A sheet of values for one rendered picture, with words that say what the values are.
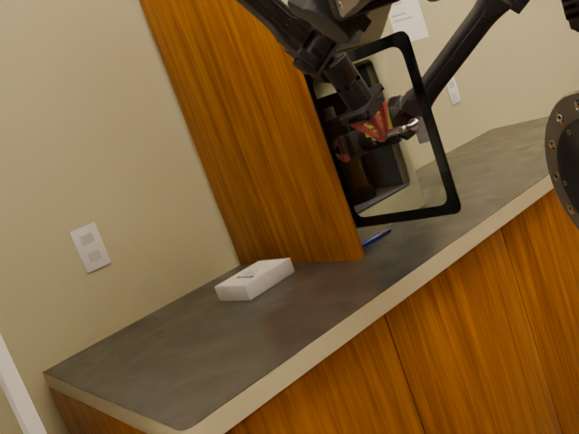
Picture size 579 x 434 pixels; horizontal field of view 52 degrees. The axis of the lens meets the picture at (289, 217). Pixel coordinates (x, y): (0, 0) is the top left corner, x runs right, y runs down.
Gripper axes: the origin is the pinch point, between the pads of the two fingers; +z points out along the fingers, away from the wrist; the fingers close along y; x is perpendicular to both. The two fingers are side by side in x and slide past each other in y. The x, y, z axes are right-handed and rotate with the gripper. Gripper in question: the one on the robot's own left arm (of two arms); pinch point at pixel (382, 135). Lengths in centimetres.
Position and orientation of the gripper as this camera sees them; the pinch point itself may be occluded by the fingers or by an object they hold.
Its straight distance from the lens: 130.0
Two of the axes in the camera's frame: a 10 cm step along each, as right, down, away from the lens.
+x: 6.8, -1.1, -7.2
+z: 5.7, 7.0, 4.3
